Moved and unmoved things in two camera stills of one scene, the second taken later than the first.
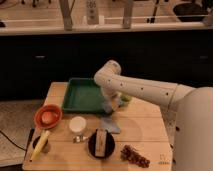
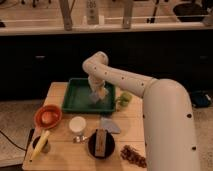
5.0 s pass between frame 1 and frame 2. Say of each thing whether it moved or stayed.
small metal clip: stayed
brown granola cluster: stayed
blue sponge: moved
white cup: stayed
